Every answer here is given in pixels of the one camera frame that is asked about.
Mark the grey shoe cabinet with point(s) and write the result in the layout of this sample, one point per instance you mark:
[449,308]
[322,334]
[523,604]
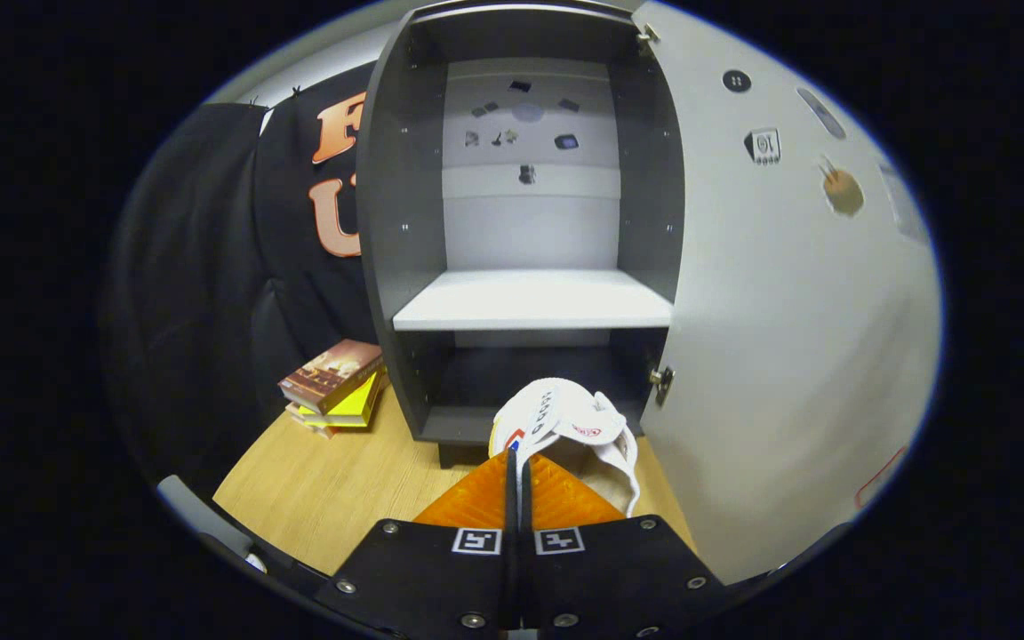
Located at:
[388,222]

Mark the row of small black clips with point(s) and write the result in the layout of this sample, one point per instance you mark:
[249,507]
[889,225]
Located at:
[296,90]

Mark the beige shoe cabinet door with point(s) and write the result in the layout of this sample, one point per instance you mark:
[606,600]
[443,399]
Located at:
[788,356]

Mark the yellow book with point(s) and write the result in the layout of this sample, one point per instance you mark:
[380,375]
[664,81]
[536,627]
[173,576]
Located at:
[356,404]

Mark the brown book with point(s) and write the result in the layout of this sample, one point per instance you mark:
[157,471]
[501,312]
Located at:
[330,373]

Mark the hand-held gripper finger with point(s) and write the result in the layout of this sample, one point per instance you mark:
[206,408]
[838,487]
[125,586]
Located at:
[510,569]
[527,569]

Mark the black backdrop cloth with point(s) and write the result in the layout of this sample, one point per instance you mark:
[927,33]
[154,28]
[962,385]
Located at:
[210,267]

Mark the white shoe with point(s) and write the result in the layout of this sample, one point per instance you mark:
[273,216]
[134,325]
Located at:
[565,413]

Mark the white cabinet shelf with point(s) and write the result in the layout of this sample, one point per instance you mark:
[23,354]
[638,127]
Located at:
[530,298]

